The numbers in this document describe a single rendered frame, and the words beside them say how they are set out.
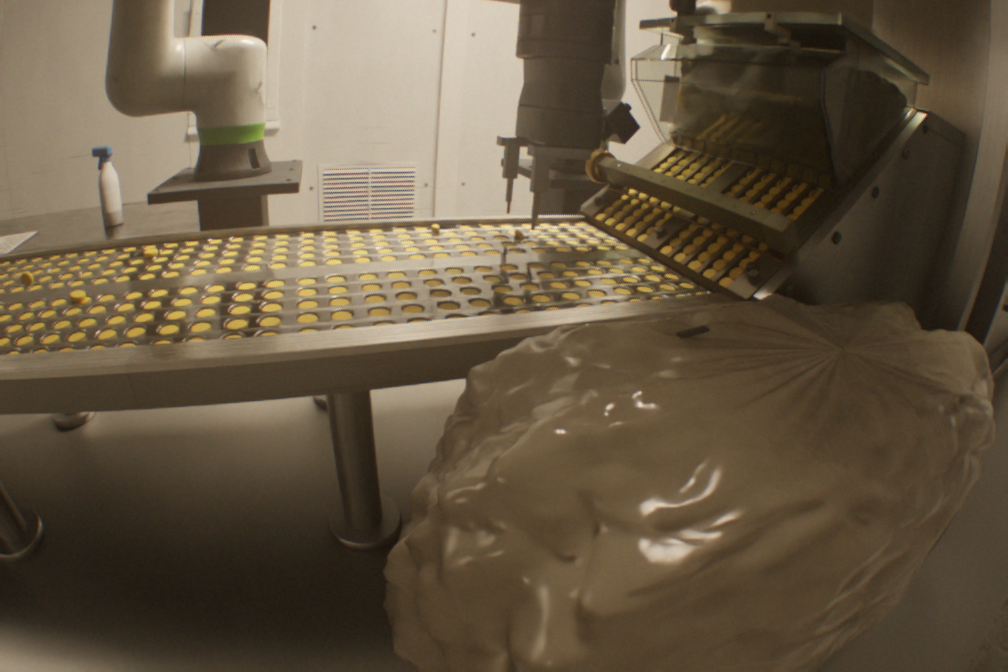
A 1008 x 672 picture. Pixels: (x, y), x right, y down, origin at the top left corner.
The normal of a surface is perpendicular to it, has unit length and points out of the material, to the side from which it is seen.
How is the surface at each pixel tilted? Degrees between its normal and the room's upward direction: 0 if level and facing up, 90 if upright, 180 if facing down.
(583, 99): 70
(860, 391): 23
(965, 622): 0
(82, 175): 90
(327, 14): 90
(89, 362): 0
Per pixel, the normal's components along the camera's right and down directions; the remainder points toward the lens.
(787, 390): 0.47, -0.32
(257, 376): 0.36, 0.39
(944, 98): -0.93, 0.07
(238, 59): 0.65, 0.32
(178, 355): 0.07, -0.92
